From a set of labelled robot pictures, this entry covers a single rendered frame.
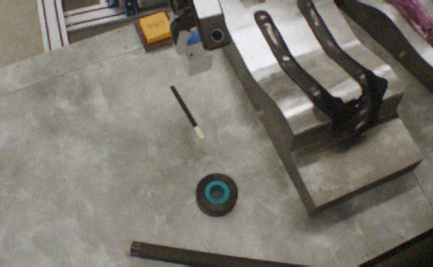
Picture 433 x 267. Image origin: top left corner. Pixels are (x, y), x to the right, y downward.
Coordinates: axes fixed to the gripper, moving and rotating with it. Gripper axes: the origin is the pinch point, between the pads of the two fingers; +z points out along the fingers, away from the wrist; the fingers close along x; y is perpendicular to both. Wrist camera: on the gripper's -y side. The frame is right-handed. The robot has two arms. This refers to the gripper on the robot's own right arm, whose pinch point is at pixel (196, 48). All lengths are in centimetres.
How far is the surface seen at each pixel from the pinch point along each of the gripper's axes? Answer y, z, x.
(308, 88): -14.5, 3.3, -17.9
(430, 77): -19, 11, -50
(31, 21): 98, 95, 30
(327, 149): -25.9, 9.0, -17.7
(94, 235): -23.1, 15.0, 30.6
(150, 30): 15.4, 11.4, 4.1
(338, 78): -15.0, 2.5, -24.5
